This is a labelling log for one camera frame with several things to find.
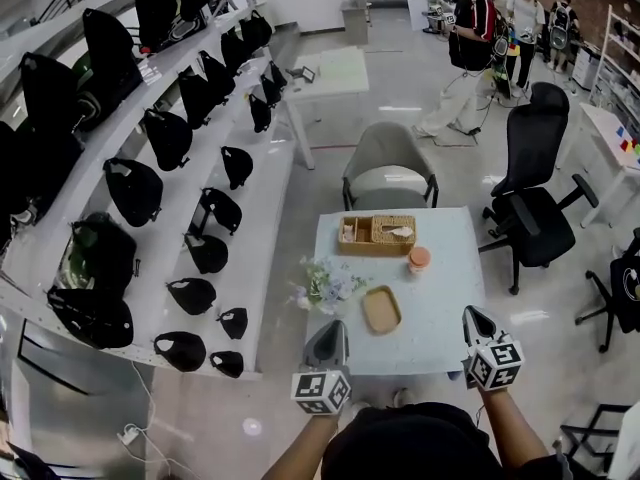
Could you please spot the white power strip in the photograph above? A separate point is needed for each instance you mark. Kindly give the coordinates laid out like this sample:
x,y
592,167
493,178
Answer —
x,y
129,434

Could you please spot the black metal frame chair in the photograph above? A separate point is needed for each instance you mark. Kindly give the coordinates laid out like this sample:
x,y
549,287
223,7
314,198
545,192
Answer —
x,y
595,433

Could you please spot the white board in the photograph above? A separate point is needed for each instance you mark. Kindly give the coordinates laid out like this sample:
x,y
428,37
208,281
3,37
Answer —
x,y
419,14

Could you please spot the rows of black bags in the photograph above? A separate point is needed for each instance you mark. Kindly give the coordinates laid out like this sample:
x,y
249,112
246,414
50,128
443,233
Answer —
x,y
130,193

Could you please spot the white tissue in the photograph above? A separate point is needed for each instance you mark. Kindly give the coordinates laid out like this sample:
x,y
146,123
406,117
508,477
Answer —
x,y
397,230

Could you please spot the grey armchair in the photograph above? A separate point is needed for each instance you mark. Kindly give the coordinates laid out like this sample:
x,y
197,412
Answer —
x,y
390,158

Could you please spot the grey metal pedestal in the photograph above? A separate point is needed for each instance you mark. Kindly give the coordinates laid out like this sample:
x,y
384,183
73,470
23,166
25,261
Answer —
x,y
356,18

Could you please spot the pale flower bouquet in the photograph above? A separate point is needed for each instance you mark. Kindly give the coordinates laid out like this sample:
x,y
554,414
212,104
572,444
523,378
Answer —
x,y
327,285

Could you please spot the white desk with coloured blocks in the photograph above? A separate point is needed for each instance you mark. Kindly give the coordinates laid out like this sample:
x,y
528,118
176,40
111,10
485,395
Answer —
x,y
600,138

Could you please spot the orange lidded container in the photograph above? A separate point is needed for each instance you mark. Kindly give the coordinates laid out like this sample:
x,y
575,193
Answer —
x,y
419,260

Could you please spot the black mesh office chair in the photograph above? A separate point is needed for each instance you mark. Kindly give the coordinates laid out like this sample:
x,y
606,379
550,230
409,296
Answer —
x,y
537,218

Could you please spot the person's right forearm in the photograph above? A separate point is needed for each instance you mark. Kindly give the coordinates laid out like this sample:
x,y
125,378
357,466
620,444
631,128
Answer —
x,y
510,428

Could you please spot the person's left forearm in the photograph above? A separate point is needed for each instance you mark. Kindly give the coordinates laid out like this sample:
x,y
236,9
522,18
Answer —
x,y
300,450

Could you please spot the white tiered shelf unit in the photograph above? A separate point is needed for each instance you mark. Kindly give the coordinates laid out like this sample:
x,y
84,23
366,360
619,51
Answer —
x,y
165,248

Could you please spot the wooden tray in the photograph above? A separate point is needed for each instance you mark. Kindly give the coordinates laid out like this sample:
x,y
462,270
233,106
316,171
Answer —
x,y
382,310

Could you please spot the black chair with white print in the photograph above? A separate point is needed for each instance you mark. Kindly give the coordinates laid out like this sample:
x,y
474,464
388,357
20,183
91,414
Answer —
x,y
625,288

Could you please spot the person's black shirt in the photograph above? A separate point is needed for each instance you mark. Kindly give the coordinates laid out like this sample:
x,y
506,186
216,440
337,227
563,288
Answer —
x,y
410,443

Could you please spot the coloured blocks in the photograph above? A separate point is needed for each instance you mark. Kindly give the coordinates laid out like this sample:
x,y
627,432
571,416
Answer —
x,y
629,143

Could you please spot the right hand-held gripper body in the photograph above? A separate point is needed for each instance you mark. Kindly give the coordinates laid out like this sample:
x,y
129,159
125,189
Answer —
x,y
494,365

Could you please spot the wicker tissue box basket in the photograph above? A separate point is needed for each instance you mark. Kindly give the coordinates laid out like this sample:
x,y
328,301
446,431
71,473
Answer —
x,y
377,245

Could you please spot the small black picture frame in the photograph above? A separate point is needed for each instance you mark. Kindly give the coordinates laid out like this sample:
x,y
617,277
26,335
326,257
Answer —
x,y
304,74

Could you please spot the white drawer cabinet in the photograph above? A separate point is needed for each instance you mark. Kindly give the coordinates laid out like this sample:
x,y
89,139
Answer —
x,y
584,70

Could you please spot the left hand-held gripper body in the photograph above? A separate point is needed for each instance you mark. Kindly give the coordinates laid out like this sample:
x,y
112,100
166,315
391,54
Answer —
x,y
320,392

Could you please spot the white rectangular side table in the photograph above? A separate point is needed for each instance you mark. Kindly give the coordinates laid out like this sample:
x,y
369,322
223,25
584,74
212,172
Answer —
x,y
340,68

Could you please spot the person's shoe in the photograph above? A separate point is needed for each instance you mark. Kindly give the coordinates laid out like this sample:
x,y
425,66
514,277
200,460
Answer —
x,y
404,398

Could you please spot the white storage rack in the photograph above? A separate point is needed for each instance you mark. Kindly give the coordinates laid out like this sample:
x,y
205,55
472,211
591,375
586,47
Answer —
x,y
620,63

